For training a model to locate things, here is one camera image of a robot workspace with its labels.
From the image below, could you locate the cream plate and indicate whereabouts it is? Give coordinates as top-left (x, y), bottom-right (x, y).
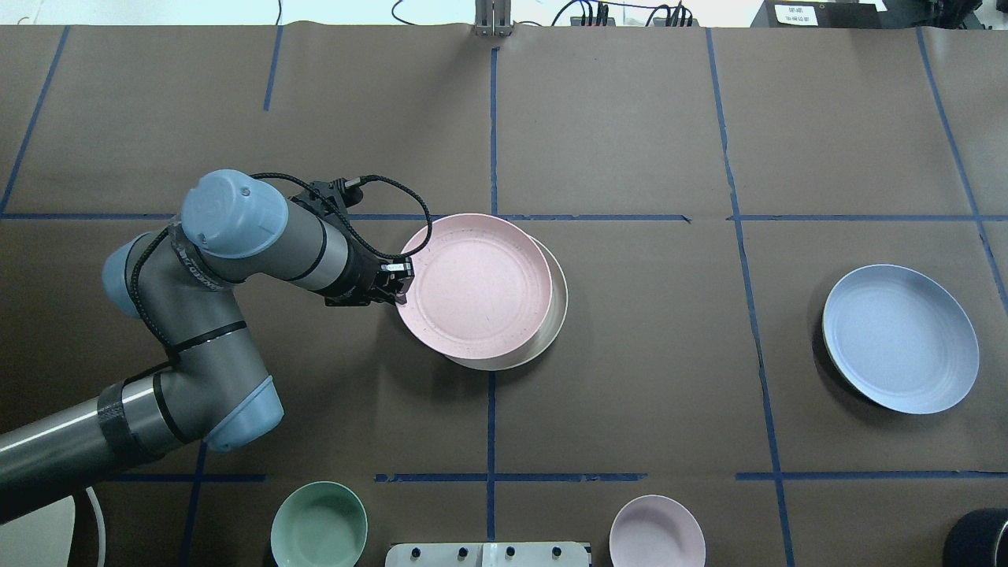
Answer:
top-left (444, 235), bottom-right (569, 371)

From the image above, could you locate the pink plate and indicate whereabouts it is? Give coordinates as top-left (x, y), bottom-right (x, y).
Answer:
top-left (396, 214), bottom-right (554, 360)

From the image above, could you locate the dark blue pot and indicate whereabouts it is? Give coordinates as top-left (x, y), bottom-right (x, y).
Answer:
top-left (942, 507), bottom-right (1007, 566)

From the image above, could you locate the aluminium frame post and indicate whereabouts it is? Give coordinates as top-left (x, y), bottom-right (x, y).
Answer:
top-left (472, 0), bottom-right (514, 37)

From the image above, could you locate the blue plate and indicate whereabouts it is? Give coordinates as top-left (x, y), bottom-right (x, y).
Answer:
top-left (821, 263), bottom-right (980, 415)

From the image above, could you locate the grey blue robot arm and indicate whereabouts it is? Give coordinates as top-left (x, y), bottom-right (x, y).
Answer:
top-left (2, 169), bottom-right (421, 523)

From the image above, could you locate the green bowl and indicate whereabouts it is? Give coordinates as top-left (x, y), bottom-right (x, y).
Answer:
top-left (270, 481), bottom-right (369, 566)

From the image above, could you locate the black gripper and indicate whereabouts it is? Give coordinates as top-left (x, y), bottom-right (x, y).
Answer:
top-left (295, 180), bottom-right (414, 306)

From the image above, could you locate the pink bowl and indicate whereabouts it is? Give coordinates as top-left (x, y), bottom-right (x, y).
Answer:
top-left (609, 495), bottom-right (706, 566)

